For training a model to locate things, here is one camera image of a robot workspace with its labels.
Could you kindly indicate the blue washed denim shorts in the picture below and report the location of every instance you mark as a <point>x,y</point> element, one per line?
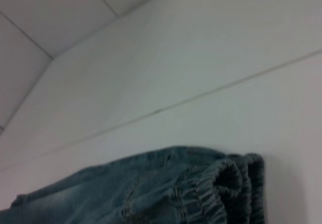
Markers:
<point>151,191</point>

